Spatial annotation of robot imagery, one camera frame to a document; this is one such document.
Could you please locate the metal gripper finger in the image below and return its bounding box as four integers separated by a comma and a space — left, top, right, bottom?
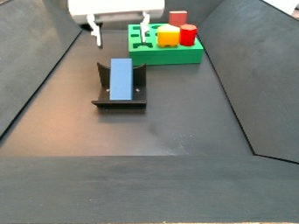
87, 14, 101, 48
140, 12, 150, 45

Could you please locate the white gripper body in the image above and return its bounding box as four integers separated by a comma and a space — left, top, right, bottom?
68, 0, 164, 25

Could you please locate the blue rectangular block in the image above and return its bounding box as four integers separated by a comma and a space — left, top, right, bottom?
110, 58, 134, 100

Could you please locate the green shape sorter board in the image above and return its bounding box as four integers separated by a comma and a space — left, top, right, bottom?
127, 24, 203, 66

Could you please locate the black curved fixture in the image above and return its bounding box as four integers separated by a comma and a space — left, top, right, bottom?
92, 59, 147, 109

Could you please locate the yellow pentagon block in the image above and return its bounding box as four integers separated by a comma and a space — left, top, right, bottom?
156, 24, 180, 47

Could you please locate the dark red rounded block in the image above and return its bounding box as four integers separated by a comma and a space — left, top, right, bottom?
168, 10, 188, 26

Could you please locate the red hexagon block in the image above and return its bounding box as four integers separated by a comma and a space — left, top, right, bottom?
180, 24, 198, 46

